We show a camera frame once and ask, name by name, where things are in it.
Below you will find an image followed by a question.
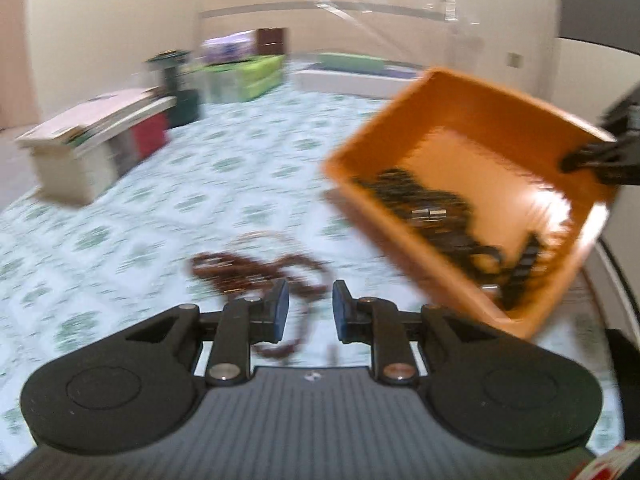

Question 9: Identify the green spine book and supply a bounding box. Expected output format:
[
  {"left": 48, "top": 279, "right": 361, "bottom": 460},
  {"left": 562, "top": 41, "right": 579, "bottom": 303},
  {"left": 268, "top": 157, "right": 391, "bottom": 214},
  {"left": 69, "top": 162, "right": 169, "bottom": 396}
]
[{"left": 65, "top": 95, "right": 179, "bottom": 152}]

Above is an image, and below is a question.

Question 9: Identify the black wrist watch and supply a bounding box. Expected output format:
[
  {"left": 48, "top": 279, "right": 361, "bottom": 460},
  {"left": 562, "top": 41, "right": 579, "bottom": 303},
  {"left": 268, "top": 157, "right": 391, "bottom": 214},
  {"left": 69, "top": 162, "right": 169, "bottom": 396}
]
[{"left": 470, "top": 232, "right": 551, "bottom": 311}]

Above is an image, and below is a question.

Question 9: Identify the white flat box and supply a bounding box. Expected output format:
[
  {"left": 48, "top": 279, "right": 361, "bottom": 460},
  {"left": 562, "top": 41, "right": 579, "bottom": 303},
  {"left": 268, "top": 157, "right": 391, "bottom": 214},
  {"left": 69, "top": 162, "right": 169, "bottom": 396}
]
[{"left": 292, "top": 60, "right": 426, "bottom": 99}]

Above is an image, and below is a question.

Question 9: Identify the green tissue pack bundle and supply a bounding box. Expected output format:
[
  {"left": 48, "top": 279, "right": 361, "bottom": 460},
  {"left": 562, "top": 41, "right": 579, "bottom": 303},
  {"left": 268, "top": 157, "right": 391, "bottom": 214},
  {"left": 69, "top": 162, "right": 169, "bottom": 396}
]
[{"left": 200, "top": 55, "right": 286, "bottom": 104}]

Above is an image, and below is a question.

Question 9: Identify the purple tissue pack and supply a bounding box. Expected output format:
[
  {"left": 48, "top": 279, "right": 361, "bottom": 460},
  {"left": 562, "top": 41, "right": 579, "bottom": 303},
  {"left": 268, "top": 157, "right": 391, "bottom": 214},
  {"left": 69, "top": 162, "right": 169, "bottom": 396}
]
[{"left": 202, "top": 32, "right": 259, "bottom": 64}]

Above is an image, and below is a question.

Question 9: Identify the orange plastic tray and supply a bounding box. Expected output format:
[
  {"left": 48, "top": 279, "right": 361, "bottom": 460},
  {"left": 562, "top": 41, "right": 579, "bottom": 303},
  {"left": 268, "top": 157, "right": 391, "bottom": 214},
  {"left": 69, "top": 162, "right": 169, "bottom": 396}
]
[{"left": 320, "top": 66, "right": 618, "bottom": 341}]

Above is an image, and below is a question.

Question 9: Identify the green long box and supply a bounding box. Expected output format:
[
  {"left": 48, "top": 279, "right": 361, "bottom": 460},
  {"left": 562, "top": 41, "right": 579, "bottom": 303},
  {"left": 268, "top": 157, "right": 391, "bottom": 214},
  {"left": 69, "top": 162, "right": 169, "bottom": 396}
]
[{"left": 317, "top": 51, "right": 386, "bottom": 74}]

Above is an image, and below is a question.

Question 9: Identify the plastic-wrapped headboard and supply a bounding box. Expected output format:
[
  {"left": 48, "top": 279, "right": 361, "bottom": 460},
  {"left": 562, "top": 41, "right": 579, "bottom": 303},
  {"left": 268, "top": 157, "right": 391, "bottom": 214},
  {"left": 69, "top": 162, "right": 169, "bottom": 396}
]
[{"left": 192, "top": 0, "right": 488, "bottom": 76}]

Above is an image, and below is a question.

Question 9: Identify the white and red carton box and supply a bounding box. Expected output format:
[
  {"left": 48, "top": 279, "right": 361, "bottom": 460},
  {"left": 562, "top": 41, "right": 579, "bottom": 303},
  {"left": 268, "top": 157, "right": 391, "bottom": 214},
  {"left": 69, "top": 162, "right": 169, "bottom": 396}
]
[{"left": 30, "top": 110, "right": 169, "bottom": 206}]

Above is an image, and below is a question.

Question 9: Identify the glass jar with green lid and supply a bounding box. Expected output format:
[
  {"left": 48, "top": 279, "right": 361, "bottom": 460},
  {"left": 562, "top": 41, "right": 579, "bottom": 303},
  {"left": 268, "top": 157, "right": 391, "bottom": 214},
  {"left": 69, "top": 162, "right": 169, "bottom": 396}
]
[{"left": 145, "top": 50, "right": 203, "bottom": 129}]

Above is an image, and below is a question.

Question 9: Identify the red and white clothing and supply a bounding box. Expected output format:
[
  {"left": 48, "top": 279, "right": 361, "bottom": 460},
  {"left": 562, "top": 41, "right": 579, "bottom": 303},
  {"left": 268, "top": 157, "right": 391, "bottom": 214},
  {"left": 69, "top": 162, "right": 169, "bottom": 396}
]
[{"left": 570, "top": 440, "right": 640, "bottom": 480}]

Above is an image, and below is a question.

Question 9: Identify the pink curtain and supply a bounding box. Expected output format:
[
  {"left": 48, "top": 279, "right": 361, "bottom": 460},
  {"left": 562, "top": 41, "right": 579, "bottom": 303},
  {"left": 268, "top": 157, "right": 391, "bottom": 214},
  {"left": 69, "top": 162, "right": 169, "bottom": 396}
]
[{"left": 0, "top": 0, "right": 39, "bottom": 131}]

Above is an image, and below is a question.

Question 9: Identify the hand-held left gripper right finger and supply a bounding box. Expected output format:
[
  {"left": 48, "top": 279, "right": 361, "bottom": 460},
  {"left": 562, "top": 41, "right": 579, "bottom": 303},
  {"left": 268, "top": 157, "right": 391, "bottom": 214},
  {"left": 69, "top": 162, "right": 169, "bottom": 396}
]
[{"left": 331, "top": 280, "right": 496, "bottom": 388}]

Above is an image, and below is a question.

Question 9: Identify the green floral cloth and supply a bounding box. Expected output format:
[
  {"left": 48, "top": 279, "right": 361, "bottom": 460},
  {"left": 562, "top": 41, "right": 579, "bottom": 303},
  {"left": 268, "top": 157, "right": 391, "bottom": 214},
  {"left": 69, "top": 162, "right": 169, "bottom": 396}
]
[{"left": 0, "top": 57, "right": 623, "bottom": 466}]

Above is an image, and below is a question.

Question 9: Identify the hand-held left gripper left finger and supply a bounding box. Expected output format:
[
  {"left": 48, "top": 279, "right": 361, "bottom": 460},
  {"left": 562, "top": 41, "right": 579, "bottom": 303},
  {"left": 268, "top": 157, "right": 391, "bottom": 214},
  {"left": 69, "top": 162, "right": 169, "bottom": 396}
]
[{"left": 125, "top": 277, "right": 291, "bottom": 388}]

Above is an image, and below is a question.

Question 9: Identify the long dark bead necklace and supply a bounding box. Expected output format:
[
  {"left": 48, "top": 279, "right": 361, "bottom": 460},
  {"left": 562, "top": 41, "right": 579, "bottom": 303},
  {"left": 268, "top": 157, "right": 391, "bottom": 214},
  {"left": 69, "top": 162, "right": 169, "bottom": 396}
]
[{"left": 352, "top": 167, "right": 501, "bottom": 281}]

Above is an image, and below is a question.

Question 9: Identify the stack of books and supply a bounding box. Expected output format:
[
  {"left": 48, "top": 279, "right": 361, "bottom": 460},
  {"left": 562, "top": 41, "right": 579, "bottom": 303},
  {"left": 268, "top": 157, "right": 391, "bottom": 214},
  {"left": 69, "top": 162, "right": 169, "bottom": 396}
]
[{"left": 15, "top": 87, "right": 162, "bottom": 147}]

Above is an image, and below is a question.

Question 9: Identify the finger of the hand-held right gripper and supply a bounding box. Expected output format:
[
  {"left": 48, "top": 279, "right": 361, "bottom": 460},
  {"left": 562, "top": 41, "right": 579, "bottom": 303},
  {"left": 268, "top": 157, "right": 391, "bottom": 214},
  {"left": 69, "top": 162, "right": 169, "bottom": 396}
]
[{"left": 559, "top": 94, "right": 640, "bottom": 187}]

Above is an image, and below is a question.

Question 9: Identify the red-brown bead necklace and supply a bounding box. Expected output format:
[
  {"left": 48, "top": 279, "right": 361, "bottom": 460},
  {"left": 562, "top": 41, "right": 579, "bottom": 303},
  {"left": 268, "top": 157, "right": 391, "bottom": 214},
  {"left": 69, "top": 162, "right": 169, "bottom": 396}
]
[{"left": 189, "top": 232, "right": 331, "bottom": 361}]

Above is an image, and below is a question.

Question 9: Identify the brown box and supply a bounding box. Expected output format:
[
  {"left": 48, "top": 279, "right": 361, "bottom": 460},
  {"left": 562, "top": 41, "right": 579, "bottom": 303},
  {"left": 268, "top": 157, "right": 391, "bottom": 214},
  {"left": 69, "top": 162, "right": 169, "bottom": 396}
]
[{"left": 255, "top": 27, "right": 290, "bottom": 56}]

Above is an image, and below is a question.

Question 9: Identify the white cabinet door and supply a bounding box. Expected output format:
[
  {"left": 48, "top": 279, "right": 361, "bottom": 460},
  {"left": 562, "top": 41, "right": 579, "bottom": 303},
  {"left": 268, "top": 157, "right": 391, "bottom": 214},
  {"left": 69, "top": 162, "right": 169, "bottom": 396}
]
[{"left": 552, "top": 0, "right": 640, "bottom": 126}]

